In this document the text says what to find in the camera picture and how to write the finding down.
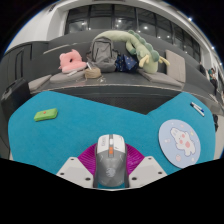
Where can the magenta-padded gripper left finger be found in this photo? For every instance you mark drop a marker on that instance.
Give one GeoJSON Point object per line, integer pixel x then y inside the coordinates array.
{"type": "Point", "coordinates": [80, 168]}

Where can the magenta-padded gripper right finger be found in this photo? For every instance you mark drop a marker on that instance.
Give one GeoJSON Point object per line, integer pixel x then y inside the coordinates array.
{"type": "Point", "coordinates": [141, 168]}

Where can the grey and white computer mouse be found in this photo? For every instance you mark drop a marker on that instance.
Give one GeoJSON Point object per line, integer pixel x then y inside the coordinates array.
{"type": "Point", "coordinates": [111, 163]}

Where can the round light blue mouse pad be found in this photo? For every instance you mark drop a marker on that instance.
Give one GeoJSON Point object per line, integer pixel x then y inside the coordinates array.
{"type": "Point", "coordinates": [180, 143]}

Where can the green eraser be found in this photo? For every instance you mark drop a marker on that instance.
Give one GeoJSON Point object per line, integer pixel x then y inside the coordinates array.
{"type": "Point", "coordinates": [45, 114]}

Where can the white marker with blue cap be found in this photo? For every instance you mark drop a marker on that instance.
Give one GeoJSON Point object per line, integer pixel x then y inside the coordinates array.
{"type": "Point", "coordinates": [199, 107]}

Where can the black bag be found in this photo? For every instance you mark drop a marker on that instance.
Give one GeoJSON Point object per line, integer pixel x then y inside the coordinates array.
{"type": "Point", "coordinates": [215, 122]}

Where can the large flat grey cushion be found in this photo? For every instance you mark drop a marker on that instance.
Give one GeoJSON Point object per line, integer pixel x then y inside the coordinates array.
{"type": "Point", "coordinates": [160, 78]}

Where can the flat grey seat cushion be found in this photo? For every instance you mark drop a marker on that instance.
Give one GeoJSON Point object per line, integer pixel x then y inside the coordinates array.
{"type": "Point", "coordinates": [66, 77]}
{"type": "Point", "coordinates": [39, 82]}

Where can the black suitcase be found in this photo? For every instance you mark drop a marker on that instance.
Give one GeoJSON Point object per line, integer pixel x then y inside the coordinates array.
{"type": "Point", "coordinates": [15, 96]}

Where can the dark blue patterned bag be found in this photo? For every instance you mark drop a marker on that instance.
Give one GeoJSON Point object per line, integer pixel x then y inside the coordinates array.
{"type": "Point", "coordinates": [126, 64]}

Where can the pink plush toy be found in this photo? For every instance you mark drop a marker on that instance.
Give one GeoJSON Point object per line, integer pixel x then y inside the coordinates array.
{"type": "Point", "coordinates": [71, 62]}

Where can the upright grey cushion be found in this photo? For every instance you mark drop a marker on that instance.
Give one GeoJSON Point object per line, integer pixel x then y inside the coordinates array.
{"type": "Point", "coordinates": [175, 66]}

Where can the green dragon plush toy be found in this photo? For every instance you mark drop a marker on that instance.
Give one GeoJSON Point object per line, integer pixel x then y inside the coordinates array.
{"type": "Point", "coordinates": [146, 55]}

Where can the person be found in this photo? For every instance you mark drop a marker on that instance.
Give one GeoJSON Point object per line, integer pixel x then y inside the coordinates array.
{"type": "Point", "coordinates": [213, 78]}

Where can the grey backpack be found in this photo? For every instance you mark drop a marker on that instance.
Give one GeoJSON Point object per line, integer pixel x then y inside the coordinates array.
{"type": "Point", "coordinates": [102, 55]}

